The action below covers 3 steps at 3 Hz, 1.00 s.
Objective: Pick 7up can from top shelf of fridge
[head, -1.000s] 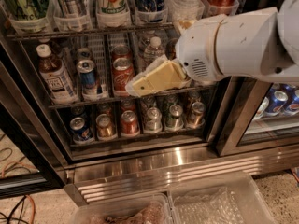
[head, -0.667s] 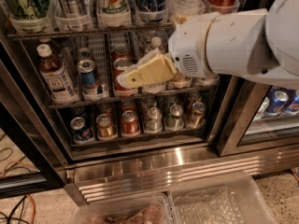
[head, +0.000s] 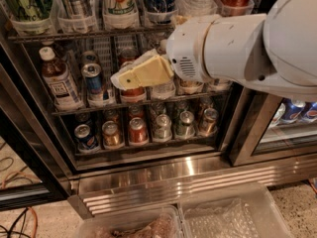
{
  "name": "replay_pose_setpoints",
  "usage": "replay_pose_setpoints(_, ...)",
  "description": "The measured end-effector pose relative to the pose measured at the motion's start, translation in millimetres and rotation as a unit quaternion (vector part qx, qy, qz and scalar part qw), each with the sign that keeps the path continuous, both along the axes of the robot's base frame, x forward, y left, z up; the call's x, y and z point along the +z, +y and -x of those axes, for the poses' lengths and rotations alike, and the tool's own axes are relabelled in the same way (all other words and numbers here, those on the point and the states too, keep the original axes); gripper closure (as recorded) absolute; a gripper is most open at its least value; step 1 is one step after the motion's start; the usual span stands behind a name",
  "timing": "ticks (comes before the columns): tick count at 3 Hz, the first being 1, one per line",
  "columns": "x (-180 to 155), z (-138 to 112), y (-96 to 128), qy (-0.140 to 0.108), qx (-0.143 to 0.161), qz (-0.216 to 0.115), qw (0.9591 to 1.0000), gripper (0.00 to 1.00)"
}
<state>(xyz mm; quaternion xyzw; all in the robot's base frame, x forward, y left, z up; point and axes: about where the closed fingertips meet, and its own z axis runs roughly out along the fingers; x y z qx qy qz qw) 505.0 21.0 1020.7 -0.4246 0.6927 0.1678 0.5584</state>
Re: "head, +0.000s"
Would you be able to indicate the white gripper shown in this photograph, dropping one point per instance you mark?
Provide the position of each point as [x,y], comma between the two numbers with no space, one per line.
[186,50]

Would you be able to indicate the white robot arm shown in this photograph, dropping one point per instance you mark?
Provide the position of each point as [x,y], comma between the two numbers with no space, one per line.
[275,53]

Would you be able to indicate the gold can middle shelf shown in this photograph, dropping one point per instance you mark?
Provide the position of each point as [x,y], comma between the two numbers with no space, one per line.
[190,83]

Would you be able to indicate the red coca-cola can middle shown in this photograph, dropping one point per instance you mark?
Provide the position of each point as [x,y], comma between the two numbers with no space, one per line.
[131,92]

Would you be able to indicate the blue can middle shelf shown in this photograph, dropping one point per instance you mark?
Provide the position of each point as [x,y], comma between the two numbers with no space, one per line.
[92,73]

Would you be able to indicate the silver can bottom shelf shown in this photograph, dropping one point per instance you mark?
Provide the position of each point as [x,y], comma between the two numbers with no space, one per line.
[162,129]

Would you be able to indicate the silver can shelf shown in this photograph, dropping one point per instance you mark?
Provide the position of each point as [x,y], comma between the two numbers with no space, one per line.
[162,129]
[77,9]

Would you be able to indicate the gold can bottom right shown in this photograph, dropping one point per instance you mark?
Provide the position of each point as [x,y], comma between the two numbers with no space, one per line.
[208,121]

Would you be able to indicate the gold can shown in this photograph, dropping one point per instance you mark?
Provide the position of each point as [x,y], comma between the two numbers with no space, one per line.
[208,121]
[112,136]

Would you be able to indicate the red can bottom shelf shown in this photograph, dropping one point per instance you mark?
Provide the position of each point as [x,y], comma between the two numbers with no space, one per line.
[137,130]

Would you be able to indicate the silver can top shelf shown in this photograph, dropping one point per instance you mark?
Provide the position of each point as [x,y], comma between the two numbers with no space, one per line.
[77,9]

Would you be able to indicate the gold can bottom left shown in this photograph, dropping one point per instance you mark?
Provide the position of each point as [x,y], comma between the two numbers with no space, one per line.
[112,136]

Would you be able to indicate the blue pepsi can bottom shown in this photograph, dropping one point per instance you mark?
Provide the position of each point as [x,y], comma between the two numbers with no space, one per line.
[85,138]

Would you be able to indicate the fridge right glass door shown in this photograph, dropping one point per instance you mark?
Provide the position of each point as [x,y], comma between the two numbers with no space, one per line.
[275,128]

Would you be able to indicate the green drink can top shelf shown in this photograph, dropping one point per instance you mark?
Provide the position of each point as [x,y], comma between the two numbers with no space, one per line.
[30,10]

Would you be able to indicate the steel fridge base grille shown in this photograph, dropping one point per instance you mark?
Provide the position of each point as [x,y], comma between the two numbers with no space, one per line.
[169,181]

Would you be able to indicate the fridge left open door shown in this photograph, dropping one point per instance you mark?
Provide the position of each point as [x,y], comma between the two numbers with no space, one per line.
[22,131]

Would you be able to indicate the clear water bottle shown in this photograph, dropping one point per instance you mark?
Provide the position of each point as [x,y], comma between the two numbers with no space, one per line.
[166,90]

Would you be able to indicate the tea bottle right middle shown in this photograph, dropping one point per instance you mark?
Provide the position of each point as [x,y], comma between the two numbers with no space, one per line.
[219,81]

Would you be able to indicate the tea bottle white cap left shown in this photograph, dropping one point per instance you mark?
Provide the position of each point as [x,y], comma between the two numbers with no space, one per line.
[58,78]

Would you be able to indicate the clear plastic bin left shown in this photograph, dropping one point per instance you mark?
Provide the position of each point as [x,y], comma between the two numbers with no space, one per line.
[144,222]

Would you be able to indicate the clear plastic bin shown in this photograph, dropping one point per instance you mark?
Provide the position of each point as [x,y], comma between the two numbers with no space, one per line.
[239,211]
[144,222]

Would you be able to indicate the clear plastic bin right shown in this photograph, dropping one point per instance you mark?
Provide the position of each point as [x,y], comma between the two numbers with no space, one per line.
[239,211]

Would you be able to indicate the top wire shelf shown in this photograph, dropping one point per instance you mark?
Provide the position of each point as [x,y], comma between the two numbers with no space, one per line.
[13,35]

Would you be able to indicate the wire shelf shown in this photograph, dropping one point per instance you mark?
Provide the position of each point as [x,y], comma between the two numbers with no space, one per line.
[176,98]
[13,35]

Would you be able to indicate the middle wire shelf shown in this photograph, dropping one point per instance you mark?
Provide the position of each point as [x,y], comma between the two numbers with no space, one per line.
[176,98]

